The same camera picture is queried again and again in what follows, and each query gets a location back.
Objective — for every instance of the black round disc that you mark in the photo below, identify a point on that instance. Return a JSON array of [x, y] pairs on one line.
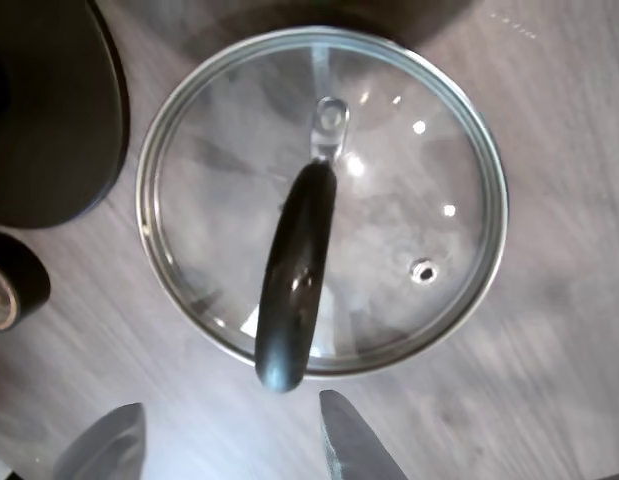
[[49, 110]]

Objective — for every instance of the black tape roll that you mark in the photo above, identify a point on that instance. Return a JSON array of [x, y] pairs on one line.
[[24, 280]]

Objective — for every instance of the gripper right finger with grey tip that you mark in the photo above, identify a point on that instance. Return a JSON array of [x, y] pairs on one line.
[[351, 445]]

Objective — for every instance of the gripper left finger with grey tip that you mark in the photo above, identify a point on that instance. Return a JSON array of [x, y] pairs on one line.
[[111, 445]]

